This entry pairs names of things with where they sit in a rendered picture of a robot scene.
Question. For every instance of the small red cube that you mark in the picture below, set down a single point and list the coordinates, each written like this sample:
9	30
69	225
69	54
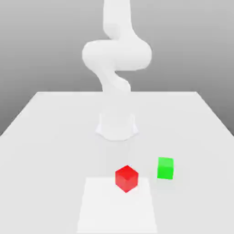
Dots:
126	178

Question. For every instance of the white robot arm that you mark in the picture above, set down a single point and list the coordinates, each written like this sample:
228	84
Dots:
117	54

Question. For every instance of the small green cube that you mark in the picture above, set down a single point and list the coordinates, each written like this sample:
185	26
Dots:
165	168

